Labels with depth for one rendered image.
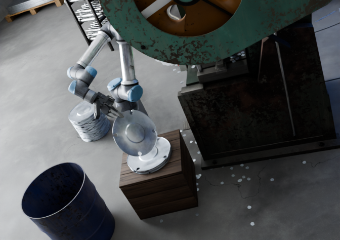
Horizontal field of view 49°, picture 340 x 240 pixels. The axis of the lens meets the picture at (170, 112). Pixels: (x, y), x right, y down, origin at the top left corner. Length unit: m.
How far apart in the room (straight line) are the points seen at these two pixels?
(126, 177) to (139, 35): 0.92
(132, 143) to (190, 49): 0.71
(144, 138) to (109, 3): 0.86
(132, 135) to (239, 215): 0.80
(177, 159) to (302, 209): 0.77
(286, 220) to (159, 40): 1.22
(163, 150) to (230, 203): 0.53
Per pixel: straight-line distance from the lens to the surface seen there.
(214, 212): 2.40
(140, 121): 2.30
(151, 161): 2.31
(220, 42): 1.84
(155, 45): 1.87
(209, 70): 2.25
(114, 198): 2.78
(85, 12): 4.72
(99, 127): 3.32
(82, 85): 2.26
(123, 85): 2.48
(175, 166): 2.24
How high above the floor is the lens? 1.90
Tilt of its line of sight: 36 degrees down
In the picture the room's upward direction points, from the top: 24 degrees counter-clockwise
